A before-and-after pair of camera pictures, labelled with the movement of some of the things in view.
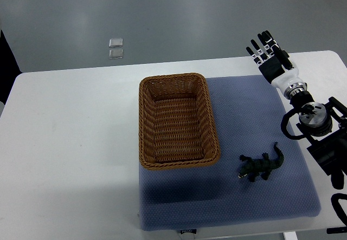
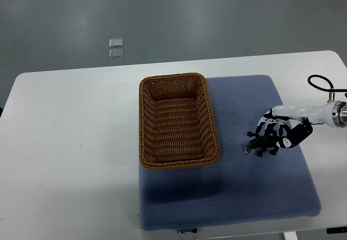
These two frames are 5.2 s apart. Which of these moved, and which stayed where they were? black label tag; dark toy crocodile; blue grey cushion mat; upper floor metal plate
Moved: dark toy crocodile
Stayed: black label tag; upper floor metal plate; blue grey cushion mat
